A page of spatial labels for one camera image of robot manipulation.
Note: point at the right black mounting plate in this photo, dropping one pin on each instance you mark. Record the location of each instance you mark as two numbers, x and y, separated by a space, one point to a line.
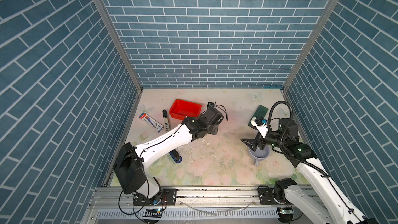
266 195

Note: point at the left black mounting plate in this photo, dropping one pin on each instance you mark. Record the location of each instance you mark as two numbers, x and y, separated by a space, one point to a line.
168 195

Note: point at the red plastic bin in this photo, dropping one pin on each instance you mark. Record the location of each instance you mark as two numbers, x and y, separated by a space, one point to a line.
182 109

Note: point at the dark green rectangular block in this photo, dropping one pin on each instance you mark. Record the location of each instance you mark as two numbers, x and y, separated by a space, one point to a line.
260 111

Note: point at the white marker black cap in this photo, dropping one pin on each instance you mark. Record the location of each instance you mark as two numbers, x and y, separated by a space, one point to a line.
166 120

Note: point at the black mounting plate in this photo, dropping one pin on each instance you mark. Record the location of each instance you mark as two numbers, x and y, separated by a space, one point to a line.
168 195
266 195

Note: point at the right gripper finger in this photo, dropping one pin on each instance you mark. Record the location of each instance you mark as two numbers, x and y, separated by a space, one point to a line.
261 145
251 143

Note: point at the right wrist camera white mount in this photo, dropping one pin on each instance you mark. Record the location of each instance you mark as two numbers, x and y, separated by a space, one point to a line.
261 125

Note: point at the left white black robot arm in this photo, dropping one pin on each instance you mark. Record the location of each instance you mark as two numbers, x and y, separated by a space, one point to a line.
132 162

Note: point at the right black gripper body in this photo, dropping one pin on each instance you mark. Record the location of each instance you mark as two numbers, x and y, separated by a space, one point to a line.
271 138

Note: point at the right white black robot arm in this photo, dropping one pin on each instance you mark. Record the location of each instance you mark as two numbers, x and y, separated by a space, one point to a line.
277 129

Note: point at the aluminium front rail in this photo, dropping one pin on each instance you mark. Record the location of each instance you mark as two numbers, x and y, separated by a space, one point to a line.
195 205

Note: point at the pencil box white red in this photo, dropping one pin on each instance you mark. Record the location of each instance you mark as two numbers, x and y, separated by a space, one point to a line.
151 122

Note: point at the lavender plastic cup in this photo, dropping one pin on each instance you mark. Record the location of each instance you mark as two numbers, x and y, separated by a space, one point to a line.
259 154

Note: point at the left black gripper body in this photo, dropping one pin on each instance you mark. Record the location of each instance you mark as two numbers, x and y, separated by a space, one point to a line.
212 128

